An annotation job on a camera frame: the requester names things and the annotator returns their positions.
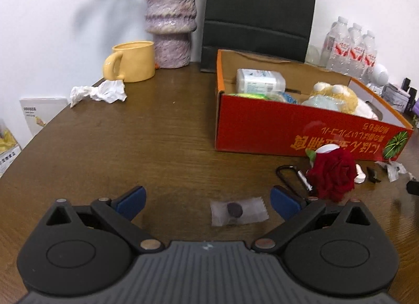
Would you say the small decorated tin box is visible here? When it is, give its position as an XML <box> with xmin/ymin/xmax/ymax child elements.
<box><xmin>381</xmin><ymin>84</ymin><xmax>410</xmax><ymax>113</ymax></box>

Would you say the black carabiner clip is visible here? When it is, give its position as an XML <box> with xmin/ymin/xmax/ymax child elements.
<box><xmin>275</xmin><ymin>165</ymin><xmax>315</xmax><ymax>198</ymax></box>

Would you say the crumpled white tissue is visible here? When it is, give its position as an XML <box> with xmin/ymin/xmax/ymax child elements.
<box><xmin>70</xmin><ymin>80</ymin><xmax>127</xmax><ymax>108</ymax></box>

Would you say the white robot figurine speaker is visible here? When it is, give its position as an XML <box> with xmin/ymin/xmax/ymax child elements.
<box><xmin>368</xmin><ymin>63</ymin><xmax>389</xmax><ymax>87</ymax></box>

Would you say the purple textured ceramic vase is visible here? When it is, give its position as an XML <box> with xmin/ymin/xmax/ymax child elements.
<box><xmin>145</xmin><ymin>0</ymin><xmax>197</xmax><ymax>69</ymax></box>

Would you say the yellow white plush toy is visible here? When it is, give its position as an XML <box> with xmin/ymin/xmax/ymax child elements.
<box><xmin>302</xmin><ymin>82</ymin><xmax>378</xmax><ymax>120</ymax></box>

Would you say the yellow ceramic mug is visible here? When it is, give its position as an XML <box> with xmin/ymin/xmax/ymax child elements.
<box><xmin>102</xmin><ymin>40</ymin><xmax>156</xmax><ymax>83</ymax></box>

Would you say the clear water bottle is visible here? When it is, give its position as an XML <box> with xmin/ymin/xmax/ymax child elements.
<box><xmin>344</xmin><ymin>23</ymin><xmax>365</xmax><ymax>79</ymax></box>
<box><xmin>319</xmin><ymin>16</ymin><xmax>351</xmax><ymax>74</ymax></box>
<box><xmin>361</xmin><ymin>31</ymin><xmax>377</xmax><ymax>84</ymax></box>

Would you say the orange cardboard pumpkin box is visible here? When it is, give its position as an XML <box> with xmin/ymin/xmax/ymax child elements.
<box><xmin>215</xmin><ymin>50</ymin><xmax>413</xmax><ymax>161</ymax></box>

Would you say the white booklet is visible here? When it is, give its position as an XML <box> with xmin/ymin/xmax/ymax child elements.
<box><xmin>19</xmin><ymin>97</ymin><xmax>68</xmax><ymax>136</ymax></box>

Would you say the crumpled clear plastic wrapper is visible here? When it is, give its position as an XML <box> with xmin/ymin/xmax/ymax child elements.
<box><xmin>376</xmin><ymin>160</ymin><xmax>416</xmax><ymax>182</ymax></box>

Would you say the clear glass cup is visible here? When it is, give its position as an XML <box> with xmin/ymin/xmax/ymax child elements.
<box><xmin>305</xmin><ymin>45</ymin><xmax>320</xmax><ymax>67</ymax></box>

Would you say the right clear water bottle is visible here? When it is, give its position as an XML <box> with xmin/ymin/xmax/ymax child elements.
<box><xmin>361</xmin><ymin>31</ymin><xmax>377</xmax><ymax>84</ymax></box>

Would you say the clear packet with dark disc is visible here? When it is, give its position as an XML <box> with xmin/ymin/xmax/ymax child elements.
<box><xmin>210</xmin><ymin>197</ymin><xmax>269</xmax><ymax>227</ymax></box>

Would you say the white wet wipes pack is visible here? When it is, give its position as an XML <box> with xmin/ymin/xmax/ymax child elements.
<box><xmin>236</xmin><ymin>69</ymin><xmax>286</xmax><ymax>95</ymax></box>

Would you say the left clear water bottle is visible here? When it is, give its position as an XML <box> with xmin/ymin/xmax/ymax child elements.
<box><xmin>319</xmin><ymin>16</ymin><xmax>351</xmax><ymax>74</ymax></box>

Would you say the black paper shopping bag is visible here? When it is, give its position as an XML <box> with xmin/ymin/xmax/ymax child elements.
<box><xmin>200</xmin><ymin>0</ymin><xmax>316</xmax><ymax>72</ymax></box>

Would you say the red fabric rose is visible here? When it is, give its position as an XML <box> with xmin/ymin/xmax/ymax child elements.
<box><xmin>305</xmin><ymin>144</ymin><xmax>357</xmax><ymax>203</ymax></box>

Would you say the middle clear water bottle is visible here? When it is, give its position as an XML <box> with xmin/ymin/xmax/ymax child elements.
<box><xmin>344</xmin><ymin>23</ymin><xmax>365</xmax><ymax>79</ymax></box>

